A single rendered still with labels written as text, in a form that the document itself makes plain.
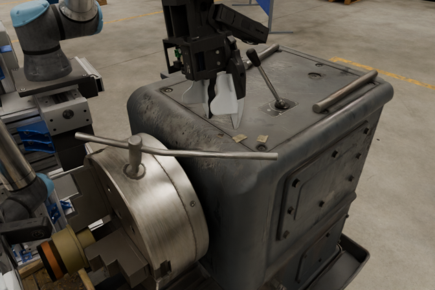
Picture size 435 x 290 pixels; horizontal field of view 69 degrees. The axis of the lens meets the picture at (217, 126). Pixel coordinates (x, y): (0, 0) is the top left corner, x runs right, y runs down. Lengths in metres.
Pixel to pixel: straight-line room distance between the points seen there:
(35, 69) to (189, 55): 0.85
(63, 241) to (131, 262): 0.13
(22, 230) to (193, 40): 0.53
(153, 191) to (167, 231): 0.07
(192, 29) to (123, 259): 0.43
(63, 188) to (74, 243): 1.56
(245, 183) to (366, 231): 1.74
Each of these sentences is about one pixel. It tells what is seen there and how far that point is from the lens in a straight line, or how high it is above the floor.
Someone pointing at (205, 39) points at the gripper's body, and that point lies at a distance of 0.43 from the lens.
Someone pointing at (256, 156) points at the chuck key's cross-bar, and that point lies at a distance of 0.52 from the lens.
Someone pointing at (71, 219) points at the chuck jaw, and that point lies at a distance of 0.68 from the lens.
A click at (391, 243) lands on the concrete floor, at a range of 2.26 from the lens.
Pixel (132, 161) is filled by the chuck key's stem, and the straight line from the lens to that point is 0.57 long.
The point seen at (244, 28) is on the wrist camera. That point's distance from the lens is 0.49.
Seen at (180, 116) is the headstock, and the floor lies 1.25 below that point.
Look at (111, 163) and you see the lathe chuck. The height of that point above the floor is 1.24.
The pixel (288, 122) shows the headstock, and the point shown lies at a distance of 0.69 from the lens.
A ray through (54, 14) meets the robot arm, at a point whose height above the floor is 1.36.
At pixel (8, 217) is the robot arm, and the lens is 0.96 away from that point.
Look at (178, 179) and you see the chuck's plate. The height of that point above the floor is 1.21.
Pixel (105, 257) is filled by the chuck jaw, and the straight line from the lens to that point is 0.66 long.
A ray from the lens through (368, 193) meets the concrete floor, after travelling 2.50.
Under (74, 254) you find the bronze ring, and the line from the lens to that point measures 0.68.
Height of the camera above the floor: 1.62
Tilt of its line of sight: 34 degrees down
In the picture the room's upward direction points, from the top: straight up
